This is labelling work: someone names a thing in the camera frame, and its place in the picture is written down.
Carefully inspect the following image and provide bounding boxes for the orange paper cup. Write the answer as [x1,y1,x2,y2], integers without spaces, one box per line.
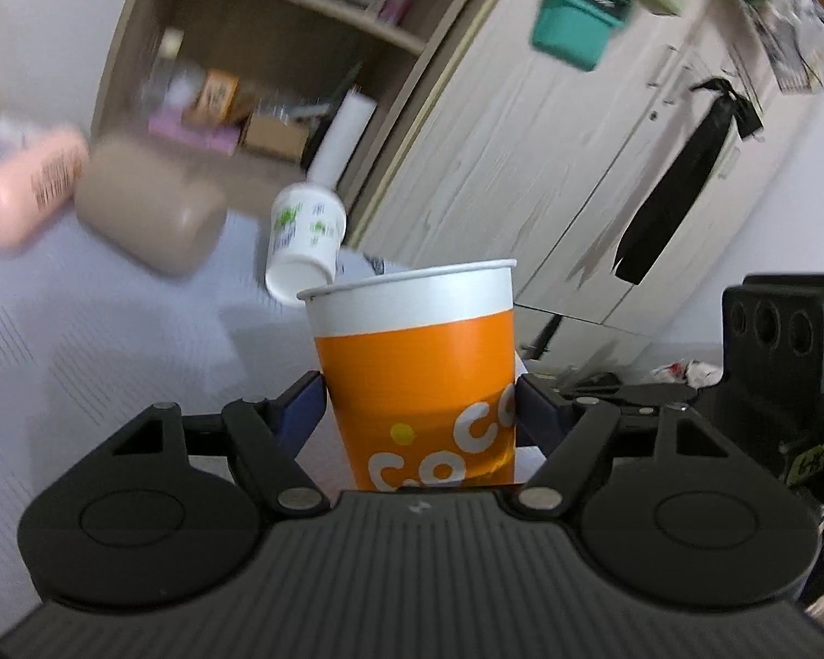
[300,259,518,493]

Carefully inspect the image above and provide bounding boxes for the white floral paper cup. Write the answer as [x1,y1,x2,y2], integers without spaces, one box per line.
[265,183,347,306]

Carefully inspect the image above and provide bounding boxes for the white patterned tablecloth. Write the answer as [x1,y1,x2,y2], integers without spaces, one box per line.
[0,208,545,640]

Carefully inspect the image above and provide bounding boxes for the black ribbon bow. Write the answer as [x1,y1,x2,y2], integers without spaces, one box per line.
[613,77,764,286]

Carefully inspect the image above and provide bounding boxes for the small cardboard box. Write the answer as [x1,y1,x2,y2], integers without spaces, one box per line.
[241,113,309,162]

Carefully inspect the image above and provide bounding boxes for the pink flat box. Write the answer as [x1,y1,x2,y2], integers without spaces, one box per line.
[147,110,242,157]

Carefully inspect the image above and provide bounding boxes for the white paper towel roll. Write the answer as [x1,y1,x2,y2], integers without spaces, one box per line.
[306,90,378,191]

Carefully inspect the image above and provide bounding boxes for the yellow floral box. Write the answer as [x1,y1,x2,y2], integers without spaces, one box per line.
[190,69,239,124]

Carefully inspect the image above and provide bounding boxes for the clear bottle beige cap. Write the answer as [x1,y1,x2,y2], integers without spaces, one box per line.
[138,29,184,118]

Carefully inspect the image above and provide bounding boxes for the wooden shelf unit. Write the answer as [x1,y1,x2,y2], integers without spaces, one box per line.
[92,0,494,228]

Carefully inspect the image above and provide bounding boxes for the teal fabric pouch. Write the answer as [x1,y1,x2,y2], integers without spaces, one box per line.
[531,0,632,71]

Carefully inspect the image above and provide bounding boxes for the pink small bottle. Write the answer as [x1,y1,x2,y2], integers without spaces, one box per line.
[378,0,412,25]

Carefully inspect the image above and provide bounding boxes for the black wire basket rack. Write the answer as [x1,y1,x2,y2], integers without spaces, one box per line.
[741,0,824,94]

